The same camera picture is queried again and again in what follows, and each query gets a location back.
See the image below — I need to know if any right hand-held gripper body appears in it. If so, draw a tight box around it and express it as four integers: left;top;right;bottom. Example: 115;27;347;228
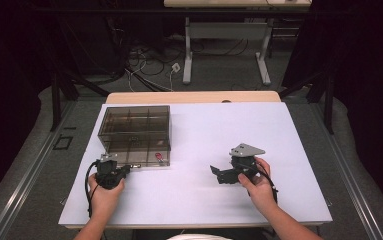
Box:
223;142;266;185

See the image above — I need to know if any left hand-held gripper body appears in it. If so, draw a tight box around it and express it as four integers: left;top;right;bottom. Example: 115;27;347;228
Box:
95;153;122;191

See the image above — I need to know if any smoky transparent drawer box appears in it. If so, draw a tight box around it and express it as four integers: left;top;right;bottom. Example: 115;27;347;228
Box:
97;105;172;169

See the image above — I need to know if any person's left hand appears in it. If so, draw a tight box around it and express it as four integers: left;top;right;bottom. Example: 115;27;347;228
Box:
87;173;126;218

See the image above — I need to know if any person's right hand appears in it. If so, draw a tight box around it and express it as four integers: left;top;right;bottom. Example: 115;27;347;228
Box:
237;157;279;215

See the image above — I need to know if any white table mat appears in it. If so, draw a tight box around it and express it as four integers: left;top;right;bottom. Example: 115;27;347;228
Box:
58;102;333;227

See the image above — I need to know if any person's white clothing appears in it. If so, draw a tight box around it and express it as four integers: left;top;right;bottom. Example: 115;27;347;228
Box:
167;233;229;240

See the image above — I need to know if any black metal stand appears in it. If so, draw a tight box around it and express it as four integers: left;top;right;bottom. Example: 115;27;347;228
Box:
278;70;335;135
50;70;111;133

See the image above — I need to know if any white desk with metal legs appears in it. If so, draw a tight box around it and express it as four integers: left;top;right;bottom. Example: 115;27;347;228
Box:
163;0;313;86

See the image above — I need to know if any dark curtain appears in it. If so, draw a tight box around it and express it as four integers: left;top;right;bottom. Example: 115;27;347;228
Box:
0;0;58;214
281;0;383;216

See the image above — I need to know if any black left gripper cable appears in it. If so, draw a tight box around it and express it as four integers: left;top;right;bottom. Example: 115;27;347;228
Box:
84;160;101;218

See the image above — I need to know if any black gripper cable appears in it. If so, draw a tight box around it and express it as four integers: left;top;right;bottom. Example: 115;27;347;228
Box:
241;161;279;205
84;160;101;218

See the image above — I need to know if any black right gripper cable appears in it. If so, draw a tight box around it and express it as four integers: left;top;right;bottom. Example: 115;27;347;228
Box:
241;161;279;205

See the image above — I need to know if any aluminium floor rail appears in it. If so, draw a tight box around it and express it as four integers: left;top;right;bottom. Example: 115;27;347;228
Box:
311;102;383;240
0;99;77;240

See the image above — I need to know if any white floor cable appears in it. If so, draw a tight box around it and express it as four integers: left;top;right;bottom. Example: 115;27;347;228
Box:
124;52;174;93

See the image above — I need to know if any tangle of black floor cables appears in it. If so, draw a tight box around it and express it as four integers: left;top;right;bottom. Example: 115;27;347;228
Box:
124;44;167;78

